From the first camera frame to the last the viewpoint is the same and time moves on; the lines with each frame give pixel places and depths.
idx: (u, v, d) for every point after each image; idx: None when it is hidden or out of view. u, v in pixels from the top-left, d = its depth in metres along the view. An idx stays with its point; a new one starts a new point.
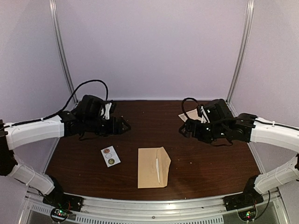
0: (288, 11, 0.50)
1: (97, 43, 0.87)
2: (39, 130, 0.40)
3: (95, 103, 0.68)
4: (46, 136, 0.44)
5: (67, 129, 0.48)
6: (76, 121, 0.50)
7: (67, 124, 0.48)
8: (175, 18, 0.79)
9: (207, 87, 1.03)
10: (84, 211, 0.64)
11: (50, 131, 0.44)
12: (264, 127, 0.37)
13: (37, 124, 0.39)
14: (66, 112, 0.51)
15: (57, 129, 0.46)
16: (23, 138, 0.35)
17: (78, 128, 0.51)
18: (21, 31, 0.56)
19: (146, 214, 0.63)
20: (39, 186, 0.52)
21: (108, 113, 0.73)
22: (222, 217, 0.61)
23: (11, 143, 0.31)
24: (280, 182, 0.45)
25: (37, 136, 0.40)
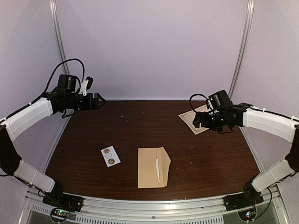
0: (288, 11, 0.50)
1: (97, 43, 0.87)
2: (32, 115, 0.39)
3: (72, 80, 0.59)
4: (40, 118, 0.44)
5: (54, 107, 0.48)
6: (59, 96, 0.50)
7: (53, 101, 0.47)
8: (175, 18, 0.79)
9: (207, 87, 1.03)
10: (84, 211, 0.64)
11: (42, 113, 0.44)
12: (254, 112, 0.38)
13: (29, 110, 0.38)
14: (46, 94, 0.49)
15: (47, 109, 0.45)
16: (19, 128, 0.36)
17: (62, 103, 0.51)
18: (22, 31, 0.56)
19: (146, 214, 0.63)
20: (40, 185, 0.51)
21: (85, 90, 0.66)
22: (222, 217, 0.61)
23: (11, 133, 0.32)
24: (276, 178, 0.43)
25: (32, 122, 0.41)
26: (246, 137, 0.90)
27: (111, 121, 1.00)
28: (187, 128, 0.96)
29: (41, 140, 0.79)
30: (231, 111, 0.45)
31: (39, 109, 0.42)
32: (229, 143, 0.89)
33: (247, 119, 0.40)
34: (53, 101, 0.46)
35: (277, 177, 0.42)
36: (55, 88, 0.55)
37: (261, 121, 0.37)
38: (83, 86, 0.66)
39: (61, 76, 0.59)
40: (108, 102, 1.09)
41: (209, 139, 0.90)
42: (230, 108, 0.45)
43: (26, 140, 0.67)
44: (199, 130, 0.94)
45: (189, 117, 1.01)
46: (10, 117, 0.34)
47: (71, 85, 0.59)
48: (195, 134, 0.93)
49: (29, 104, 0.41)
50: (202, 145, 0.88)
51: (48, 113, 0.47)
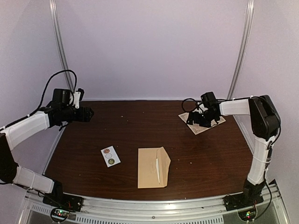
0: (288, 11, 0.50)
1: (97, 43, 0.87)
2: (31, 125, 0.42)
3: (66, 94, 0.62)
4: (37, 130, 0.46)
5: (51, 120, 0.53)
6: (55, 111, 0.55)
7: (50, 115, 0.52)
8: (175, 18, 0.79)
9: (207, 87, 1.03)
10: (84, 211, 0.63)
11: (39, 125, 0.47)
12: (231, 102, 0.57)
13: (28, 121, 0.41)
14: (41, 108, 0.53)
15: (44, 122, 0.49)
16: (19, 137, 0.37)
17: (58, 115, 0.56)
18: (22, 31, 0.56)
19: (146, 214, 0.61)
20: (41, 185, 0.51)
21: (77, 103, 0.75)
22: (222, 217, 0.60)
23: (10, 142, 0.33)
24: (263, 162, 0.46)
25: (31, 132, 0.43)
26: (247, 138, 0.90)
27: (111, 121, 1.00)
28: (187, 128, 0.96)
29: (40, 141, 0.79)
30: (213, 106, 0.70)
31: (37, 121, 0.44)
32: (228, 143, 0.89)
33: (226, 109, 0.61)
34: (50, 114, 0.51)
35: (262, 157, 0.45)
36: (50, 102, 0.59)
37: (232, 105, 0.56)
38: (76, 97, 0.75)
39: (55, 89, 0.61)
40: (108, 102, 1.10)
41: (209, 139, 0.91)
42: (212, 104, 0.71)
43: (24, 146, 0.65)
44: (199, 131, 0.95)
45: None
46: (9, 126, 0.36)
47: (65, 99, 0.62)
48: (195, 134, 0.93)
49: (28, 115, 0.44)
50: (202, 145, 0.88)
51: (45, 126, 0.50)
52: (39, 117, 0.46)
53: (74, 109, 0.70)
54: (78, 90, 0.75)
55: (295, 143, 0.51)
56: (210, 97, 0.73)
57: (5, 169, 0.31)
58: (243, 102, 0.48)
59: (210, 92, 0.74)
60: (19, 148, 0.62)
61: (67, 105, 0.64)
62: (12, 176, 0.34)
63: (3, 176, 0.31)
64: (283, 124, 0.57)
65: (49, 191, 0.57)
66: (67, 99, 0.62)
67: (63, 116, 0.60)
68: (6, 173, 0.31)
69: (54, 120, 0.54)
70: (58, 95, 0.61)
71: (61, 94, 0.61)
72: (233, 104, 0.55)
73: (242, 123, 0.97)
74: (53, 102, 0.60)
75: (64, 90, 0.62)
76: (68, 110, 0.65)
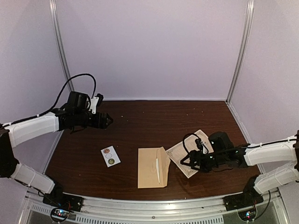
0: (288, 12, 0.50)
1: (97, 43, 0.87)
2: (38, 126, 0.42)
3: (82, 98, 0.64)
4: (44, 132, 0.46)
5: (61, 123, 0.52)
6: (67, 115, 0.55)
7: (61, 118, 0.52)
8: (175, 18, 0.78)
9: (207, 87, 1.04)
10: (84, 211, 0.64)
11: (47, 127, 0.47)
12: (255, 149, 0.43)
13: (35, 121, 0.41)
14: (56, 109, 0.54)
15: (53, 125, 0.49)
16: (23, 136, 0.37)
17: (69, 120, 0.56)
18: (22, 32, 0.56)
19: (146, 214, 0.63)
20: (40, 185, 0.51)
21: (95, 109, 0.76)
22: (222, 217, 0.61)
23: (13, 139, 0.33)
24: (281, 183, 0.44)
25: (36, 133, 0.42)
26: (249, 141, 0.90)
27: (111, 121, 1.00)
28: (187, 128, 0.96)
29: (40, 141, 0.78)
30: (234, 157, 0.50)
31: (45, 121, 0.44)
32: None
33: (250, 158, 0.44)
34: (60, 117, 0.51)
35: (283, 181, 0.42)
36: (65, 105, 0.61)
37: (262, 154, 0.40)
38: (94, 102, 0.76)
39: (72, 93, 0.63)
40: (108, 102, 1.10)
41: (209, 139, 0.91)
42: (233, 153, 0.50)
43: (24, 146, 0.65)
44: (192, 172, 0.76)
45: (189, 117, 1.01)
46: (15, 123, 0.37)
47: (80, 103, 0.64)
48: (188, 177, 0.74)
49: (37, 116, 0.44)
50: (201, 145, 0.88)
51: (53, 129, 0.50)
52: (47, 119, 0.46)
53: (89, 115, 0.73)
54: (97, 96, 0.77)
55: None
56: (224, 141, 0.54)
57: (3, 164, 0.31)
58: (280, 149, 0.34)
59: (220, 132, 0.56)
60: (20, 147, 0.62)
61: (81, 109, 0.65)
62: (11, 171, 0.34)
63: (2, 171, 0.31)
64: (284, 124, 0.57)
65: (48, 191, 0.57)
66: (81, 103, 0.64)
67: (75, 121, 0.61)
68: (4, 168, 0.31)
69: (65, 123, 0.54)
70: (74, 100, 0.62)
71: (77, 98, 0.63)
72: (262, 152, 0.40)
73: (241, 122, 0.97)
74: (67, 105, 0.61)
75: (81, 94, 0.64)
76: (82, 115, 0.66)
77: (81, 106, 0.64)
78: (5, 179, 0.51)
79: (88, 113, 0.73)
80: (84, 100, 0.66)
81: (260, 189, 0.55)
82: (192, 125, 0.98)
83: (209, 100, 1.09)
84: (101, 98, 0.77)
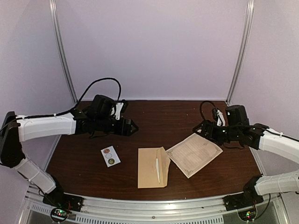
0: (288, 12, 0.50)
1: (97, 43, 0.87)
2: (51, 125, 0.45)
3: (105, 105, 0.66)
4: (58, 132, 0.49)
5: (78, 127, 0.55)
6: (86, 120, 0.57)
7: (78, 122, 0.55)
8: (175, 18, 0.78)
9: (207, 87, 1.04)
10: (84, 211, 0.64)
11: (62, 129, 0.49)
12: (273, 136, 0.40)
13: (49, 120, 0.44)
14: (78, 111, 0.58)
15: (69, 128, 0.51)
16: (34, 131, 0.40)
17: (88, 126, 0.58)
18: (22, 32, 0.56)
19: (146, 214, 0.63)
20: (41, 183, 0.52)
21: (119, 115, 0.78)
22: (222, 217, 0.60)
23: (23, 134, 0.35)
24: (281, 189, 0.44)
25: (48, 132, 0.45)
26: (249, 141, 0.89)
27: None
28: (187, 128, 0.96)
29: (41, 141, 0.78)
30: (248, 134, 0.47)
31: (59, 122, 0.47)
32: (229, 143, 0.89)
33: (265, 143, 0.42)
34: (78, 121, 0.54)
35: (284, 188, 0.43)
36: (88, 108, 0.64)
37: (280, 145, 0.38)
38: (118, 108, 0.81)
39: (97, 96, 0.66)
40: None
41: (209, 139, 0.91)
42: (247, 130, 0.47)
43: (25, 147, 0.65)
44: (193, 172, 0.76)
45: (189, 117, 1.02)
46: (30, 118, 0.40)
47: (103, 109, 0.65)
48: (188, 177, 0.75)
49: (54, 116, 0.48)
50: (201, 145, 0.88)
51: (68, 131, 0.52)
52: (63, 120, 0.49)
53: (112, 121, 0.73)
54: (123, 102, 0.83)
55: None
56: (242, 114, 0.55)
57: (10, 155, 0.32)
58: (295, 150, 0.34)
59: (243, 106, 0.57)
60: None
61: (104, 115, 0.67)
62: (15, 164, 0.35)
63: (6, 161, 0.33)
64: (284, 124, 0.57)
65: (46, 191, 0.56)
66: (104, 109, 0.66)
67: (96, 126, 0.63)
68: (8, 159, 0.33)
69: (82, 128, 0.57)
70: (97, 104, 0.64)
71: (101, 103, 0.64)
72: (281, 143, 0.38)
73: None
74: (89, 108, 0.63)
75: (105, 99, 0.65)
76: (105, 121, 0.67)
77: (104, 112, 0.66)
78: (5, 180, 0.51)
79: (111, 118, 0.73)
80: (108, 107, 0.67)
81: (260, 191, 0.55)
82: (192, 125, 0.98)
83: (209, 100, 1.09)
84: (126, 105, 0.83)
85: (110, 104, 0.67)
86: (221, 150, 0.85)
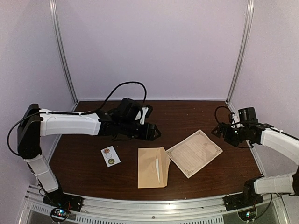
0: (288, 12, 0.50)
1: (97, 44, 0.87)
2: (74, 124, 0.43)
3: (132, 110, 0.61)
4: (81, 131, 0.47)
5: (101, 129, 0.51)
6: (111, 123, 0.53)
7: (103, 124, 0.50)
8: (175, 18, 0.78)
9: (207, 87, 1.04)
10: (84, 211, 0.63)
11: (86, 129, 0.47)
12: (272, 131, 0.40)
13: (74, 118, 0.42)
14: (103, 112, 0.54)
15: (93, 129, 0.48)
16: (57, 128, 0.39)
17: (112, 129, 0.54)
18: (22, 32, 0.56)
19: (146, 214, 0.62)
20: (47, 181, 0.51)
21: (144, 118, 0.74)
22: (222, 217, 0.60)
23: (45, 128, 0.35)
24: (275, 190, 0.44)
25: (72, 130, 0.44)
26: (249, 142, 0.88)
27: None
28: (187, 128, 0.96)
29: (41, 141, 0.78)
30: (253, 129, 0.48)
31: (84, 121, 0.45)
32: None
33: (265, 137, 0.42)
34: (103, 124, 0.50)
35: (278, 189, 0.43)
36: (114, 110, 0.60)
37: (276, 140, 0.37)
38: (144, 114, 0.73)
39: (124, 100, 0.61)
40: (108, 102, 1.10)
41: (209, 139, 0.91)
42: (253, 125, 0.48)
43: None
44: (193, 172, 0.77)
45: (189, 117, 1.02)
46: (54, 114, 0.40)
47: (130, 114, 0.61)
48: (188, 177, 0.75)
49: (79, 114, 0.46)
50: (201, 145, 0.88)
51: (92, 132, 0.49)
52: (89, 120, 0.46)
53: (137, 126, 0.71)
54: (146, 106, 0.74)
55: None
56: (251, 113, 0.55)
57: (26, 147, 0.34)
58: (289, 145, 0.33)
59: (252, 108, 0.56)
60: None
61: (129, 119, 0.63)
62: (30, 155, 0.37)
63: (22, 151, 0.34)
64: (284, 124, 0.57)
65: (46, 189, 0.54)
66: (131, 114, 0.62)
67: (120, 130, 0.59)
68: (25, 150, 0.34)
69: (106, 130, 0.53)
70: (124, 108, 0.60)
71: (128, 107, 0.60)
72: (277, 138, 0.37)
73: None
74: (116, 111, 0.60)
75: (132, 102, 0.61)
76: (128, 125, 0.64)
77: (130, 116, 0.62)
78: (5, 180, 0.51)
79: (136, 123, 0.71)
80: (134, 111, 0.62)
81: (259, 190, 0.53)
82: (192, 125, 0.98)
83: (209, 100, 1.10)
84: (151, 110, 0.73)
85: (137, 109, 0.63)
86: (221, 150, 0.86)
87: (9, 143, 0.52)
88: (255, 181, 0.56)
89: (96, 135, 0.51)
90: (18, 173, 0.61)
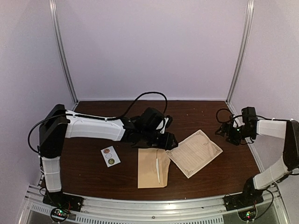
0: (288, 12, 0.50)
1: (97, 44, 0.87)
2: (99, 129, 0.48)
3: (155, 120, 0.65)
4: (106, 136, 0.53)
5: (125, 135, 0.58)
6: (134, 130, 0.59)
7: (128, 131, 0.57)
8: (175, 18, 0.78)
9: (207, 87, 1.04)
10: (84, 211, 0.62)
11: (109, 133, 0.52)
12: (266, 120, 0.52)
13: (99, 123, 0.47)
14: (127, 119, 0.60)
15: (116, 135, 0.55)
16: (82, 131, 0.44)
17: (135, 135, 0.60)
18: (22, 32, 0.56)
19: (146, 214, 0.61)
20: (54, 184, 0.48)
21: (164, 128, 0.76)
22: (222, 217, 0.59)
23: (71, 129, 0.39)
24: (272, 178, 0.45)
25: (97, 134, 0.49)
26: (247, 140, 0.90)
27: None
28: (187, 128, 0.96)
29: None
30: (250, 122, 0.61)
31: (109, 126, 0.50)
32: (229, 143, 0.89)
33: (261, 126, 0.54)
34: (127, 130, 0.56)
35: (274, 176, 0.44)
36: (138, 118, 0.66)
37: (269, 125, 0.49)
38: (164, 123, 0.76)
39: (148, 109, 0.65)
40: (108, 102, 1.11)
41: (209, 139, 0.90)
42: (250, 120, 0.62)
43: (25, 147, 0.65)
44: (193, 172, 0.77)
45: (189, 117, 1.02)
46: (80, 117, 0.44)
47: (153, 123, 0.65)
48: (188, 177, 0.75)
49: (105, 120, 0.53)
50: (201, 145, 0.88)
51: (115, 136, 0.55)
52: (113, 126, 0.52)
53: (157, 134, 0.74)
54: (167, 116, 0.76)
55: None
56: (251, 112, 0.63)
57: (50, 146, 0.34)
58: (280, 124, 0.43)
59: (252, 108, 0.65)
60: (21, 147, 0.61)
61: (151, 128, 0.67)
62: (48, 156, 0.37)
63: (43, 150, 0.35)
64: None
65: (48, 189, 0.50)
66: (154, 123, 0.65)
67: (142, 137, 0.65)
68: (46, 150, 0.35)
69: (129, 136, 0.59)
70: (148, 117, 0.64)
71: (152, 117, 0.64)
72: (270, 124, 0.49)
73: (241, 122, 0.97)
74: (139, 120, 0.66)
75: (157, 112, 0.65)
76: (150, 133, 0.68)
77: (152, 125, 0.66)
78: (5, 180, 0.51)
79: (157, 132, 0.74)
80: (158, 121, 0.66)
81: (258, 184, 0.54)
82: (192, 125, 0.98)
83: (208, 100, 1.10)
84: (171, 119, 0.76)
85: (160, 119, 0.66)
86: (221, 150, 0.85)
87: (9, 144, 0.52)
88: (253, 177, 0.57)
89: (118, 140, 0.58)
90: (19, 173, 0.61)
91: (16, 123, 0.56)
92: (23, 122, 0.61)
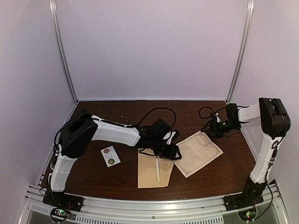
0: (288, 11, 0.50)
1: (97, 43, 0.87)
2: (120, 134, 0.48)
3: (165, 129, 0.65)
4: (124, 141, 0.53)
5: (137, 142, 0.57)
6: (146, 138, 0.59)
7: (141, 138, 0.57)
8: (175, 18, 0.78)
9: (206, 87, 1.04)
10: (84, 211, 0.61)
11: (127, 139, 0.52)
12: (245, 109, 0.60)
13: (122, 129, 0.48)
14: (140, 127, 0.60)
15: (132, 140, 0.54)
16: (105, 135, 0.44)
17: (146, 143, 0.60)
18: (21, 31, 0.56)
19: (146, 214, 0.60)
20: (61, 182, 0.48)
21: (170, 140, 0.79)
22: (222, 217, 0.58)
23: (97, 133, 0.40)
24: (266, 160, 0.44)
25: (117, 139, 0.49)
26: (245, 134, 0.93)
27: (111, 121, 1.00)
28: (187, 128, 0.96)
29: (41, 141, 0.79)
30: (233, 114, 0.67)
31: (127, 133, 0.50)
32: (228, 143, 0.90)
33: (242, 116, 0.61)
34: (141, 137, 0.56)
35: (267, 156, 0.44)
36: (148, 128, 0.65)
37: (248, 112, 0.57)
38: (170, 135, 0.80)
39: (160, 120, 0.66)
40: (108, 102, 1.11)
41: (197, 136, 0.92)
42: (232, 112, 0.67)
43: (25, 147, 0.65)
44: (191, 172, 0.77)
45: (188, 117, 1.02)
46: (104, 122, 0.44)
47: (162, 132, 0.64)
48: (186, 177, 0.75)
49: (124, 126, 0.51)
50: (202, 146, 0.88)
51: (130, 142, 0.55)
52: (131, 133, 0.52)
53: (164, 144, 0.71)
54: (174, 131, 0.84)
55: (295, 143, 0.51)
56: (233, 107, 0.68)
57: (75, 147, 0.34)
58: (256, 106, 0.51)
59: (234, 105, 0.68)
60: (20, 147, 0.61)
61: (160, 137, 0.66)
62: (71, 156, 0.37)
63: (68, 151, 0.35)
64: None
65: (52, 189, 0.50)
66: (162, 133, 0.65)
67: (151, 145, 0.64)
68: (72, 150, 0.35)
69: (141, 143, 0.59)
70: (159, 126, 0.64)
71: (162, 127, 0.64)
72: (249, 109, 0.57)
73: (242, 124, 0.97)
74: (151, 129, 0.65)
75: (166, 124, 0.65)
76: (159, 142, 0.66)
77: (161, 135, 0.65)
78: (5, 179, 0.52)
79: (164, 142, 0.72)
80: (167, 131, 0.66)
81: (256, 177, 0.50)
82: (192, 125, 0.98)
83: (208, 100, 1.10)
84: (177, 133, 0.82)
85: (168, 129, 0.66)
86: (222, 152, 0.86)
87: (8, 144, 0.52)
88: (250, 175, 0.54)
89: (132, 146, 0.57)
90: (19, 172, 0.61)
91: (16, 123, 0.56)
92: (23, 122, 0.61)
